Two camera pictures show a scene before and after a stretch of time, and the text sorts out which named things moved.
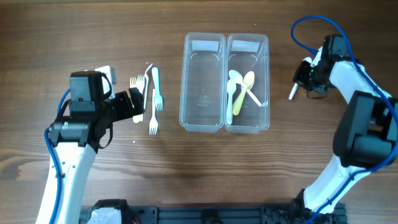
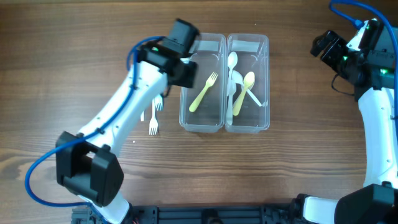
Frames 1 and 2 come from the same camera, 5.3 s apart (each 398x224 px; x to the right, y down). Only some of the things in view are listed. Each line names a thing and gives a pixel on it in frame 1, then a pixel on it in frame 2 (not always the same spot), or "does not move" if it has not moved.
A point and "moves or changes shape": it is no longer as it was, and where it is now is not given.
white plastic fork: [153, 122] does not move
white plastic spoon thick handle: [231, 88] does not move
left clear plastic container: [203, 105] does not move
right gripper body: [306, 76] to [339, 57]
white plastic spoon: [307, 59] to [232, 61]
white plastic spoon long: [236, 76] does not move
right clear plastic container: [245, 53] does not move
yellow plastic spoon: [248, 80] does not move
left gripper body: [119, 107] to [189, 74]
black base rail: [270, 214] does not move
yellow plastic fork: [133, 84] moves or changes shape
